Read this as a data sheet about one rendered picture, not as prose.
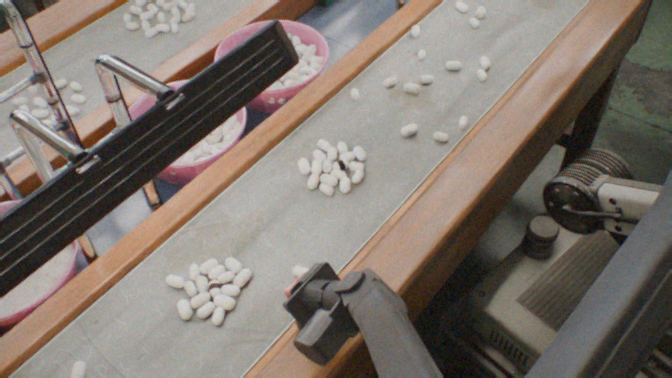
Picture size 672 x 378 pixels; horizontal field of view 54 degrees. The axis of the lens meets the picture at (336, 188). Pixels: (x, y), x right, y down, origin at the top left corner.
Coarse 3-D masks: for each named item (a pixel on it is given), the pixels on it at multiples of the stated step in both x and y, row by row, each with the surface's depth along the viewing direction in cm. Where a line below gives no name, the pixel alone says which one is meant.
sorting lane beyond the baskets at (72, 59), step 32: (192, 0) 174; (224, 0) 174; (96, 32) 166; (128, 32) 166; (160, 32) 165; (192, 32) 165; (64, 64) 158; (160, 64) 157; (32, 96) 151; (64, 96) 150; (96, 96) 150; (0, 128) 144
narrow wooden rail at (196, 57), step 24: (264, 0) 169; (288, 0) 171; (312, 0) 180; (240, 24) 162; (192, 48) 157; (216, 48) 158; (168, 72) 151; (192, 72) 155; (96, 120) 141; (24, 168) 132; (0, 192) 128; (24, 192) 132
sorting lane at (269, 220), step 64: (448, 0) 170; (512, 0) 169; (576, 0) 168; (384, 64) 154; (512, 64) 152; (320, 128) 141; (384, 128) 140; (448, 128) 139; (256, 192) 129; (320, 192) 129; (384, 192) 128; (192, 256) 120; (256, 256) 119; (320, 256) 119; (128, 320) 111; (192, 320) 111; (256, 320) 110
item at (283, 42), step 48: (240, 48) 99; (288, 48) 105; (192, 96) 94; (240, 96) 99; (144, 144) 90; (192, 144) 95; (48, 192) 82; (96, 192) 86; (0, 240) 78; (48, 240) 82; (0, 288) 79
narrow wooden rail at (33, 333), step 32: (416, 0) 166; (384, 32) 158; (352, 64) 150; (320, 96) 144; (256, 128) 138; (288, 128) 138; (224, 160) 132; (256, 160) 134; (192, 192) 127; (160, 224) 122; (128, 256) 117; (64, 288) 113; (96, 288) 113; (32, 320) 109; (64, 320) 110; (0, 352) 105; (32, 352) 107
